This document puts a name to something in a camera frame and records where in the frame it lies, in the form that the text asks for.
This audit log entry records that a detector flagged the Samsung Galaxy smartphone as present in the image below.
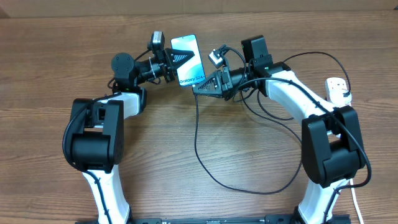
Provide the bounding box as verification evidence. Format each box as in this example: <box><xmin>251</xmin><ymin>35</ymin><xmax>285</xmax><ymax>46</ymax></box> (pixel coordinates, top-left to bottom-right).
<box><xmin>170</xmin><ymin>34</ymin><xmax>206</xmax><ymax>86</ymax></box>

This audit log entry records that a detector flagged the black USB charging cable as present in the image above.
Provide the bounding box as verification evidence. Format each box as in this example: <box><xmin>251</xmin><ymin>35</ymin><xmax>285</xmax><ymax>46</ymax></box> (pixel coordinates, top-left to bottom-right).
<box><xmin>192</xmin><ymin>51</ymin><xmax>352</xmax><ymax>196</ymax></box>

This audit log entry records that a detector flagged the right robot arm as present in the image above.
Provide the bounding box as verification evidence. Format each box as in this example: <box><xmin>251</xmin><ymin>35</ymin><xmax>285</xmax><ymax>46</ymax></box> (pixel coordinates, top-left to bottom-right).
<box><xmin>193</xmin><ymin>35</ymin><xmax>372</xmax><ymax>223</ymax></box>

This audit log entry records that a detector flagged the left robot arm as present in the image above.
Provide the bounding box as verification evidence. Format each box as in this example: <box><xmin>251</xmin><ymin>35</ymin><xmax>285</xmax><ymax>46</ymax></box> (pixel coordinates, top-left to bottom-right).
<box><xmin>62</xmin><ymin>48</ymin><xmax>195</xmax><ymax>223</ymax></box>

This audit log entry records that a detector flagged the white USB charger plug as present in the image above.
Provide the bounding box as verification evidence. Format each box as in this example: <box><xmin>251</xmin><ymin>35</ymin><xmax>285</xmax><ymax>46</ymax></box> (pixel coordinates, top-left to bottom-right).
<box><xmin>327</xmin><ymin>90</ymin><xmax>352</xmax><ymax>107</ymax></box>

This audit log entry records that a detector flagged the white power strip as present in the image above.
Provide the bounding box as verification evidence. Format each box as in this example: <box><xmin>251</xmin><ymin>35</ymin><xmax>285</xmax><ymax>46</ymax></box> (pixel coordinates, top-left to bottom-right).
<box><xmin>325</xmin><ymin>77</ymin><xmax>352</xmax><ymax>107</ymax></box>

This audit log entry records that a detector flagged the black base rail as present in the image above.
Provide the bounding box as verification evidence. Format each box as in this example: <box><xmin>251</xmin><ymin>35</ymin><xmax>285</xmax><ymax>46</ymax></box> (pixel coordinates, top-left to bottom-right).
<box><xmin>74</xmin><ymin>213</ymin><xmax>352</xmax><ymax>224</ymax></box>

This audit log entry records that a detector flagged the white power strip cord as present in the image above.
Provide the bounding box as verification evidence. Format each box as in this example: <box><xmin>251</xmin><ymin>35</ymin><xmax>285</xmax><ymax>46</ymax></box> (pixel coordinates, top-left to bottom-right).
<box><xmin>349</xmin><ymin>179</ymin><xmax>364</xmax><ymax>224</ymax></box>

